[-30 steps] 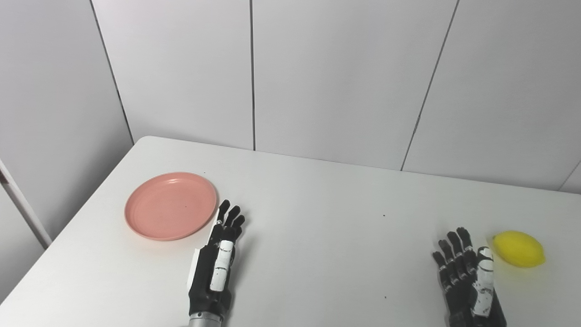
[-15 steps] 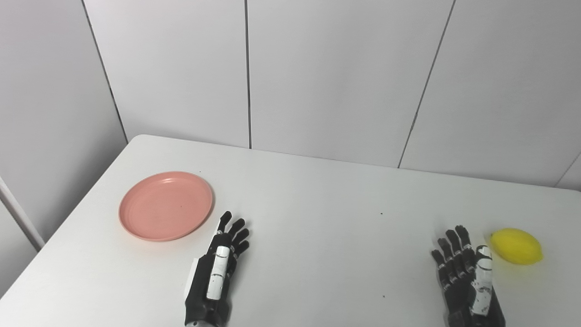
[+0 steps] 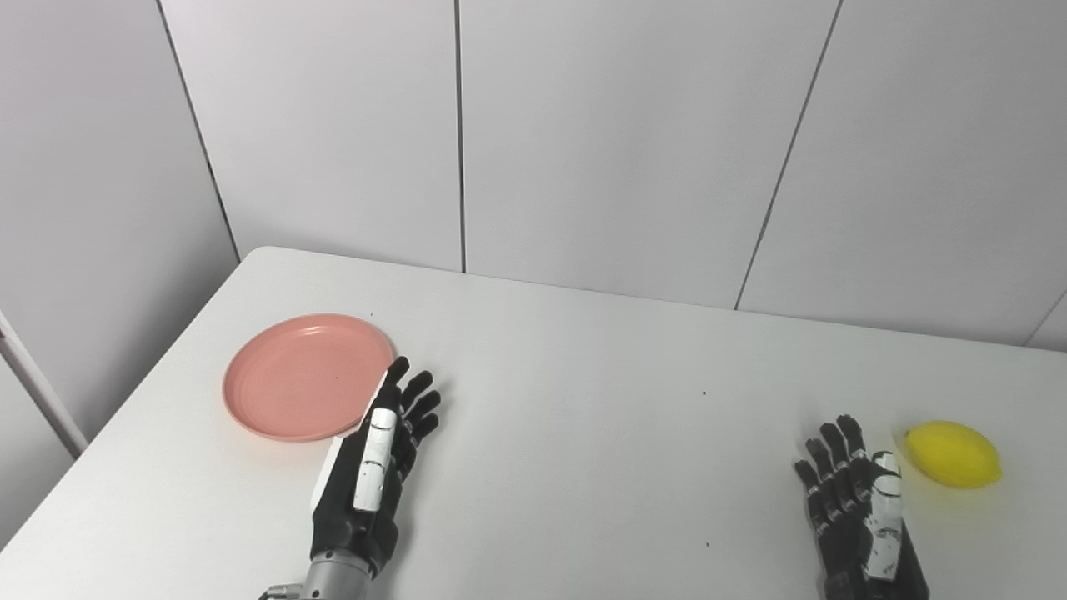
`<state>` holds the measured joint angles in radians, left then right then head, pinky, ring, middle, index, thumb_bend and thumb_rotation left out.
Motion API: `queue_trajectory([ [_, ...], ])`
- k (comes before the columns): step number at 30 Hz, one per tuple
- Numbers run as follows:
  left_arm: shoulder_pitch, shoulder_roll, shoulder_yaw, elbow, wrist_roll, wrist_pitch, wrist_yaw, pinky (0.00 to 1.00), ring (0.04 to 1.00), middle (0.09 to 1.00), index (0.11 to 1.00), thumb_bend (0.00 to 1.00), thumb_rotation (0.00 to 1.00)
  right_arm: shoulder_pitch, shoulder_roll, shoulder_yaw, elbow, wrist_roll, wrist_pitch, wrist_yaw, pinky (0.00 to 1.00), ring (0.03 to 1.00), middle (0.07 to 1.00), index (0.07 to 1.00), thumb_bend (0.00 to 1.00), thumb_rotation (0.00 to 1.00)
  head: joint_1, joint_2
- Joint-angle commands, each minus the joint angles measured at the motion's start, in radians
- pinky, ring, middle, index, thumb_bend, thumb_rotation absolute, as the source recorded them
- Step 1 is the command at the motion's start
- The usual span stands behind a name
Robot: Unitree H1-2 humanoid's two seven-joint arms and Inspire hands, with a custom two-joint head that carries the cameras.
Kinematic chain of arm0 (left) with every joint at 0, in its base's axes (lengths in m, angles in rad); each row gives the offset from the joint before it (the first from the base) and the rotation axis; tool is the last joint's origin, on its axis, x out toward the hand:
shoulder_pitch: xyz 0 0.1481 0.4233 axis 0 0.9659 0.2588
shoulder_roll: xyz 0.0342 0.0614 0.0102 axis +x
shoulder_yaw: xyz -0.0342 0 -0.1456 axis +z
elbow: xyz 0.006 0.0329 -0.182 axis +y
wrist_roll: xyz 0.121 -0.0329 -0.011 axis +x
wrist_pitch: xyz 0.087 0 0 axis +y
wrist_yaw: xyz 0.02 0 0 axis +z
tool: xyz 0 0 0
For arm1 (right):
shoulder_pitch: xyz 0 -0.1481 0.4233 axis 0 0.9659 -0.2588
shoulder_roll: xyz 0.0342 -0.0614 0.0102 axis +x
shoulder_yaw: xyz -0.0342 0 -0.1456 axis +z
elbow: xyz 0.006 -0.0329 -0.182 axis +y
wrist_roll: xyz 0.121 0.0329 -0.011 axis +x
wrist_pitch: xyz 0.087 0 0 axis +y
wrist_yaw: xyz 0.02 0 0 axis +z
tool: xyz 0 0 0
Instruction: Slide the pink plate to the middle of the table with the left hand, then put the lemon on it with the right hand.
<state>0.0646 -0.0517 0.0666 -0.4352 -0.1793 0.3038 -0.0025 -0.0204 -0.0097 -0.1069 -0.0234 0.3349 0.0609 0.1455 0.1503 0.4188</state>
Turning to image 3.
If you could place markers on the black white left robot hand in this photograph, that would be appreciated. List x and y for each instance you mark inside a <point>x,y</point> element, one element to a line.
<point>342,521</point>

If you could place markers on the pink round plate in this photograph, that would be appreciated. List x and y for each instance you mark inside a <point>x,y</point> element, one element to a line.
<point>304,379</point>

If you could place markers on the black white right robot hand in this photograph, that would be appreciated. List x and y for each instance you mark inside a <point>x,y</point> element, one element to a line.
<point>842,550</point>

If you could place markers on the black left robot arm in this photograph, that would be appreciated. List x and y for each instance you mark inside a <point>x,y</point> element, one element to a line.
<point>333,579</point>

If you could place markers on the yellow lemon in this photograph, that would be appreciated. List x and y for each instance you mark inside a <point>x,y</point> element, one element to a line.
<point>954,454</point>

